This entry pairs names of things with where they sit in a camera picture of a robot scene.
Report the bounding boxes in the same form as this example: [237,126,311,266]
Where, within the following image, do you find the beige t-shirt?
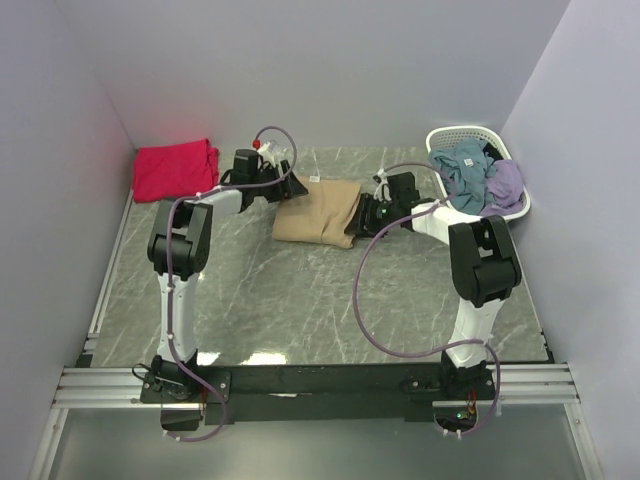
[272,176,361,249]

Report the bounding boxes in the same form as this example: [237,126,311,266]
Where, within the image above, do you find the blue t-shirt in basket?
[429,138,497,215]

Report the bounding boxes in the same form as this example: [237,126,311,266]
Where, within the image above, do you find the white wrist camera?
[254,140,283,165]
[373,168,392,202]

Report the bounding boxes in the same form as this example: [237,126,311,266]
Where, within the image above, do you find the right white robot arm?
[346,169,522,399]

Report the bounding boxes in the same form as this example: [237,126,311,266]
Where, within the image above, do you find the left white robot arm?
[147,140,308,402]

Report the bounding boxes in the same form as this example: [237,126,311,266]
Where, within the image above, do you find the aluminium frame rail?
[29,199,601,480]

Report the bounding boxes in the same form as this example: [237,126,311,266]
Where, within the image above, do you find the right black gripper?
[343,193,399,240]

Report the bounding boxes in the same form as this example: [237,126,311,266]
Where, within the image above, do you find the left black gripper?
[251,161,309,204]

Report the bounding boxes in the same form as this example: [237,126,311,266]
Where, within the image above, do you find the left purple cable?
[167,125,298,444]

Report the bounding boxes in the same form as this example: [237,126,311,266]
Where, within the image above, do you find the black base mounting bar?
[140,362,499,430]

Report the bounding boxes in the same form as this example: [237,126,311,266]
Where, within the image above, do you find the white laundry basket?
[425,125,530,221]

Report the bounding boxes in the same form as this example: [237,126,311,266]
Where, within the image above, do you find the folded red t-shirt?
[132,139,219,203]

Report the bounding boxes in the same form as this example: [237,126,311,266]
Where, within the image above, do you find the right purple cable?
[352,161,503,441]

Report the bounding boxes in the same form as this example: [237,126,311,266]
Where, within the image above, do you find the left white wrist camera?
[254,140,283,165]

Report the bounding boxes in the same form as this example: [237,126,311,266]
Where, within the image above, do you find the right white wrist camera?
[373,168,392,202]

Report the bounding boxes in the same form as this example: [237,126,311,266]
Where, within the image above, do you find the purple t-shirt in basket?
[482,159,524,216]

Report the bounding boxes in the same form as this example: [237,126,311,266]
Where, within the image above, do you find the purple cable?
[167,125,298,444]
[352,161,503,441]

